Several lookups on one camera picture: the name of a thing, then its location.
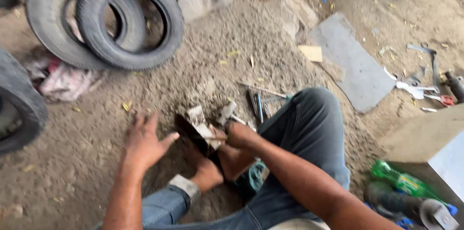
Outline person's right foot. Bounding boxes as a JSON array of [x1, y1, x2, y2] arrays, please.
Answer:
[[217, 144, 256, 183]]

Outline small black tyre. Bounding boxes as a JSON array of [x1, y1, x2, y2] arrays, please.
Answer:
[[75, 0, 185, 71]]

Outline black cylinder tool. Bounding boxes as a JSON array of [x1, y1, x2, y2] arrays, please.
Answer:
[[444, 71, 464, 104]]

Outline green plastic bottle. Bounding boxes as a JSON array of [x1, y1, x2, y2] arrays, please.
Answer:
[[371, 160, 459, 217]]

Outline dark angle grinder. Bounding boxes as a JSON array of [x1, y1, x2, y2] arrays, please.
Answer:
[[363, 182, 460, 230]]

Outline black rubber piece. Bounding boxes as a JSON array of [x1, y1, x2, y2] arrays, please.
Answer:
[[174, 113, 222, 167]]

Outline long white rubber scrap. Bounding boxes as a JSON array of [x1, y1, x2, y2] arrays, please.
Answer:
[[186, 106, 222, 150]]

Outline grey flat sheet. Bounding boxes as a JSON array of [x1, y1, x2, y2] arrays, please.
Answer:
[[307, 12, 396, 113]]

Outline green cloth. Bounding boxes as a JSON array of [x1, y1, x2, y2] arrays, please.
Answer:
[[234, 160, 268, 196]]

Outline large black tyre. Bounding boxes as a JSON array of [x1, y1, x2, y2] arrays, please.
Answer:
[[25, 0, 147, 71]]

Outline red handled scissors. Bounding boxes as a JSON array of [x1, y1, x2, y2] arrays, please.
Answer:
[[423, 94, 455, 108]]

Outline pink and white rag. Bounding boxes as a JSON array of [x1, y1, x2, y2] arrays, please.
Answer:
[[23, 56, 107, 102]]

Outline tan cardboard piece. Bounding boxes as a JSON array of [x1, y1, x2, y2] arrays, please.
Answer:
[[297, 45, 323, 63]]

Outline dark flat file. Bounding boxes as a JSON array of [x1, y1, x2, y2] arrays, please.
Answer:
[[247, 89, 259, 117]]

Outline worn black tyre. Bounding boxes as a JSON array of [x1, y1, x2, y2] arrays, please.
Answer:
[[0, 47, 48, 157]]

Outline blue flat tool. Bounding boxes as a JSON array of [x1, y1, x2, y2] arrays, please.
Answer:
[[255, 92, 265, 124]]

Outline person's foot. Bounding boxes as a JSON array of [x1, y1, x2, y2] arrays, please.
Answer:
[[181, 137, 225, 195], [217, 144, 256, 183]]

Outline short white rubber scrap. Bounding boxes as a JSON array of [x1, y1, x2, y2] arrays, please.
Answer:
[[217, 101, 238, 126]]

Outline person's right jeans leg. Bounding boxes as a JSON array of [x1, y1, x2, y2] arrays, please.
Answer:
[[232, 87, 351, 230]]

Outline person's right hand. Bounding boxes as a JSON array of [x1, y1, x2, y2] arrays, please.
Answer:
[[224, 121, 261, 150]]

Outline person's jeans leg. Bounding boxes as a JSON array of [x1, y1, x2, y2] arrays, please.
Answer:
[[92, 174, 261, 230], [232, 87, 351, 230]]

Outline white cut scraps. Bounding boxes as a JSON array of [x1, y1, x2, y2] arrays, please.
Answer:
[[384, 66, 440, 100]]

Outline person's left hand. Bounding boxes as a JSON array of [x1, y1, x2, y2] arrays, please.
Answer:
[[123, 111, 180, 173]]

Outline bent grey metal strip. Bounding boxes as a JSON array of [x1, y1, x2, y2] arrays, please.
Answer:
[[406, 44, 440, 90]]

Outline person's left jeans leg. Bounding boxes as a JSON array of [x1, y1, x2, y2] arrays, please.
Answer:
[[92, 174, 261, 230]]

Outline person's left foot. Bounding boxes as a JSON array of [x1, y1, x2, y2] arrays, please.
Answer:
[[181, 137, 225, 195]]

